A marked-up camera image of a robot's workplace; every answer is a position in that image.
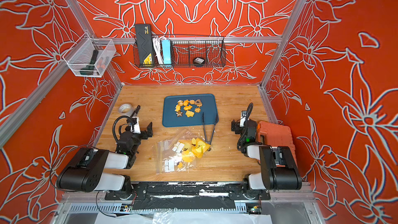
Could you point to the light blue box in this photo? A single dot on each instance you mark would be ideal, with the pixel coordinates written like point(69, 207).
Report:
point(167, 52)

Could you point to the clear acrylic bin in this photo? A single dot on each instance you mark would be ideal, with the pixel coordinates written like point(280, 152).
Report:
point(80, 53)

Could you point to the black box with yellow label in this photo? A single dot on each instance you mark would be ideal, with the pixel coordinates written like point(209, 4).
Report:
point(144, 44)

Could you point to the clear tape roll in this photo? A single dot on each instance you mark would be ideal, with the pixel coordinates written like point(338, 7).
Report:
point(126, 109)

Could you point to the clear bag with yellow toys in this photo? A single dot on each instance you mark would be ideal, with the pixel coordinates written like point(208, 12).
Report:
point(175, 156)

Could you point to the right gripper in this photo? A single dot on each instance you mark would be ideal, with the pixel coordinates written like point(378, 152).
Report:
point(238, 127)

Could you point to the dark green screwdriver handle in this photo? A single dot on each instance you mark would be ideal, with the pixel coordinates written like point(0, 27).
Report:
point(89, 69)

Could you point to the orange tool case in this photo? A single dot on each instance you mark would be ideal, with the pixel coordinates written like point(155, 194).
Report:
point(275, 135)

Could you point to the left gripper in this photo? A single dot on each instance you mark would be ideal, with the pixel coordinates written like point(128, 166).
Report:
point(148, 134)

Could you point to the square waffle yellow cookie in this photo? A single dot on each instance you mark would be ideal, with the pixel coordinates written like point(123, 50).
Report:
point(190, 113)

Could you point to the black wire basket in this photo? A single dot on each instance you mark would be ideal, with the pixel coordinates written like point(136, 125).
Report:
point(186, 48)

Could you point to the blue plastic tray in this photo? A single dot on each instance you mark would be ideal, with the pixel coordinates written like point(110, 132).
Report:
point(207, 115)

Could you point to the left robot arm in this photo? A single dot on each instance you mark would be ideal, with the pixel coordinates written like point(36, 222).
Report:
point(85, 170)

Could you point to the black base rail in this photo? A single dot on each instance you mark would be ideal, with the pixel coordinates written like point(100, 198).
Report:
point(151, 197)

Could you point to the orange fish cookie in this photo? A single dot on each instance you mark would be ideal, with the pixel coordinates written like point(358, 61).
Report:
point(187, 108)

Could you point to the heart hole brown cookie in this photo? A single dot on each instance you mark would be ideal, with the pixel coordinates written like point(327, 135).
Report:
point(198, 103)

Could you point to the clear resealable bag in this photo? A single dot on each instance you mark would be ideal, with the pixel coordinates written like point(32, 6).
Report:
point(183, 138)

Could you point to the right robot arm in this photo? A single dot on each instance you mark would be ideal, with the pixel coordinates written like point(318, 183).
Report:
point(272, 146)

